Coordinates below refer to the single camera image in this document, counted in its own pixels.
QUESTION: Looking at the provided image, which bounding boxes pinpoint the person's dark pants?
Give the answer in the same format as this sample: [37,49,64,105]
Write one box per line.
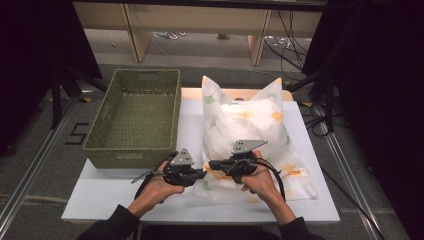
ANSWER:
[139,224,283,240]

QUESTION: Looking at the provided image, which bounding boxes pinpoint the leaf-print mesh laundry bag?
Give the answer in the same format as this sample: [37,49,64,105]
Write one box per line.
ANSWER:
[192,75,318,205]

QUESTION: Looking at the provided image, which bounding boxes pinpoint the green woven basket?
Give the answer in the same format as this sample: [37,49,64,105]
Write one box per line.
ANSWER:
[82,68,182,169]

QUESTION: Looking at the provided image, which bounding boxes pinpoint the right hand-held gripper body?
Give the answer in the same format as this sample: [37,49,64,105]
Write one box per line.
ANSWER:
[218,138,269,185]

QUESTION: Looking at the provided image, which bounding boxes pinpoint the black coiled floor cables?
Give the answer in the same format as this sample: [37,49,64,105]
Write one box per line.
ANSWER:
[299,101,336,138]

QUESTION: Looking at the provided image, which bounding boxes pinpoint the right hand-held gripper cable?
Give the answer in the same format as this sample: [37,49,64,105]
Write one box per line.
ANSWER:
[248,158,288,203]

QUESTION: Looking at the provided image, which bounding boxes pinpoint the black metal stand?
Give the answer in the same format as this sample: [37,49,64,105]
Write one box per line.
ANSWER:
[288,64,336,134]
[49,64,109,130]

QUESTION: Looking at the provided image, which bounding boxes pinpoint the beige wooden desk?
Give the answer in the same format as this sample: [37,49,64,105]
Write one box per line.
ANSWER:
[72,0,328,67]

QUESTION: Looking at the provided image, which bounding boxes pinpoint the aluminium floor rail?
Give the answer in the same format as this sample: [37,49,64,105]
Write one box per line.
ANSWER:
[319,131,388,240]
[0,96,81,229]

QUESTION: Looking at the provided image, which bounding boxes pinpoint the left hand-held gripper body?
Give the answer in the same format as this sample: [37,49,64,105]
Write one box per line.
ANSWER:
[162,147,201,188]

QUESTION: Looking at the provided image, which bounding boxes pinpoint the black curtain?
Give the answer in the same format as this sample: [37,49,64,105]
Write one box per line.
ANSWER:
[0,0,103,158]
[301,0,424,240]

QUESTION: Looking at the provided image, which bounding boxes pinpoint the blue and white cable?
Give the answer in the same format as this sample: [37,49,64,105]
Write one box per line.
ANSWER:
[152,30,188,41]

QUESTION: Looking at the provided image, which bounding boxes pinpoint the person's right hand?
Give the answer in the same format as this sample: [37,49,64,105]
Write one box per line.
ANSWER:
[240,149,280,205]

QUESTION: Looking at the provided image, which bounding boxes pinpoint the long black floor cable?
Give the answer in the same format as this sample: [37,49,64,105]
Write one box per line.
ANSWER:
[318,164,386,240]

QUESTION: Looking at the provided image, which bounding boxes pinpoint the black cable bundle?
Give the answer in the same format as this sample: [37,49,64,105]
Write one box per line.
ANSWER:
[263,9,313,73]

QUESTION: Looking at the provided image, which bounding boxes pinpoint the person's left hand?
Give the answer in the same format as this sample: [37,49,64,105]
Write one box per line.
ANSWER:
[136,161,186,213]

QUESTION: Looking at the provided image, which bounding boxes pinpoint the white foam board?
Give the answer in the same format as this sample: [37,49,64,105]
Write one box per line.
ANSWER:
[61,98,341,225]

